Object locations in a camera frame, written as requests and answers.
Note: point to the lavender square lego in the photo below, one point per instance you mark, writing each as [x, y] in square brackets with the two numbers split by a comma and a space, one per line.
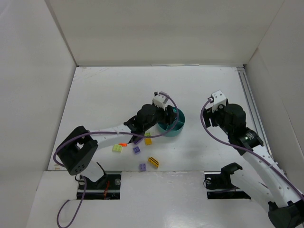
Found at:
[142, 167]
[136, 150]

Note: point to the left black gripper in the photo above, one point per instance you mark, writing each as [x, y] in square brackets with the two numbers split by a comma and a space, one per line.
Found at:
[170, 114]

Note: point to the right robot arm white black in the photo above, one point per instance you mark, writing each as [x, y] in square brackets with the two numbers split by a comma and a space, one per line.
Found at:
[283, 201]

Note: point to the aluminium rail right side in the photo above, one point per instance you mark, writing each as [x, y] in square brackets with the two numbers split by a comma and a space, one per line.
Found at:
[258, 126]

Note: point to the lavender square lego bottom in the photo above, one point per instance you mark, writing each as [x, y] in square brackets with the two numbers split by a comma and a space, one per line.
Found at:
[142, 167]

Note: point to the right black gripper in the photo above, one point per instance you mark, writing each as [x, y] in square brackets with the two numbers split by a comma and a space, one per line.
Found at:
[208, 117]

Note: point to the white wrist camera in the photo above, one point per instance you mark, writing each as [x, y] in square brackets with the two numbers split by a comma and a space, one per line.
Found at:
[218, 100]
[160, 100]

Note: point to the lavender square lego middle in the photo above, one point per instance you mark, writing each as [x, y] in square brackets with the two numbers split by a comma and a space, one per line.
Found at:
[136, 150]

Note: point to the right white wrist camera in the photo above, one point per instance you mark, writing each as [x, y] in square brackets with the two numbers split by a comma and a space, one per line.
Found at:
[218, 100]

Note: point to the teal round divided container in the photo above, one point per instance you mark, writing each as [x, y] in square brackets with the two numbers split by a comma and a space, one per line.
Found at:
[174, 131]

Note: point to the yellow orange square lego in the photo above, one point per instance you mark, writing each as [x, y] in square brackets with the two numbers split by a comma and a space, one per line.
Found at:
[148, 141]

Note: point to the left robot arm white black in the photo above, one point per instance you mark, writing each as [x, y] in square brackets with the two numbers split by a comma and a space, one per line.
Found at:
[75, 153]

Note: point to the light green lego lower left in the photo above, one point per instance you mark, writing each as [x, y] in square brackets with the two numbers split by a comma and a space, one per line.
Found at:
[117, 148]

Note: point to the yellow black striped lego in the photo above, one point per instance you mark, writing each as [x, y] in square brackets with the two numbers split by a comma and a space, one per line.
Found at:
[153, 161]

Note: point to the dark purple long lego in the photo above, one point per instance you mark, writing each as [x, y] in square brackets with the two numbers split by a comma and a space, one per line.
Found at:
[138, 141]

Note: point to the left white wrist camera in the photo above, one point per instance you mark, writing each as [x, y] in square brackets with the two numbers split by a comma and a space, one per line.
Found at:
[160, 100]

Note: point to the orange round lego lower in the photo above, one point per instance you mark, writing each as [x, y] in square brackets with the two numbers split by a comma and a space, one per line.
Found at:
[123, 144]

